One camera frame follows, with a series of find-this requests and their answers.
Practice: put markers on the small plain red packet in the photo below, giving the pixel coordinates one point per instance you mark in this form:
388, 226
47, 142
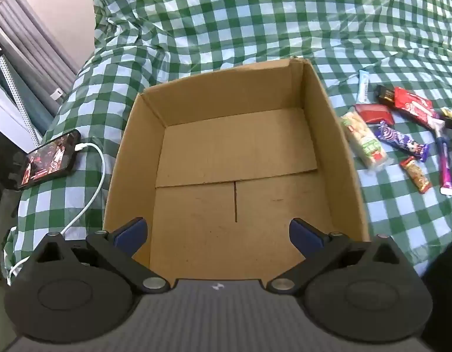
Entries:
374, 113

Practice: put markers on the small red peanut packet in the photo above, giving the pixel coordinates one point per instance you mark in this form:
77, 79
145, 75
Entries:
416, 174

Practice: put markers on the grey curtain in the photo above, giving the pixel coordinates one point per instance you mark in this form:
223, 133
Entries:
28, 44

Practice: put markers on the red snack stick packet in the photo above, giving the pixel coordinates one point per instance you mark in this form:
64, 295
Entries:
413, 107

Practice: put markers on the purple chocolate bar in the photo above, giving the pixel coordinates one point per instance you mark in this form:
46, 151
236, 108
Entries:
398, 139

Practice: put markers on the white curtain clip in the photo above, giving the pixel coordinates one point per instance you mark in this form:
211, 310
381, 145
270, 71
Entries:
57, 94

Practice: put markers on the brown black chocolate bar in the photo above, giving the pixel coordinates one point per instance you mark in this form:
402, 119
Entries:
385, 96

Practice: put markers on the purple white long packet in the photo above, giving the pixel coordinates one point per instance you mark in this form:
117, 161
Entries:
445, 161

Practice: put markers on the black smartphone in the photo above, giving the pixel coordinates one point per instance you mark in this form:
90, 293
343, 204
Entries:
46, 159

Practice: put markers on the cardboard box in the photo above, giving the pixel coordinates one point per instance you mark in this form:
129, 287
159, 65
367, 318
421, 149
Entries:
211, 154

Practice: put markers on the green checked blanket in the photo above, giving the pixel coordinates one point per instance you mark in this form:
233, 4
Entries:
248, 14

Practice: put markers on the clear rice cracker packet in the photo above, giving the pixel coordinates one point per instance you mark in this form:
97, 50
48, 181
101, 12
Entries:
361, 139

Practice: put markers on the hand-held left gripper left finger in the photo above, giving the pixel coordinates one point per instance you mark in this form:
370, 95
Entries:
132, 234

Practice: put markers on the white perforated rail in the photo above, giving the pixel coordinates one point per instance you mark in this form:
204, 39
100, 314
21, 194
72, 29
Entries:
13, 88

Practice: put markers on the light blue snack packet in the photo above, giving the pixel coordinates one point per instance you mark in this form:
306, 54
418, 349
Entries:
363, 88

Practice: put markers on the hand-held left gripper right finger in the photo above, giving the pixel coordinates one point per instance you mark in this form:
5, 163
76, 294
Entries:
303, 237

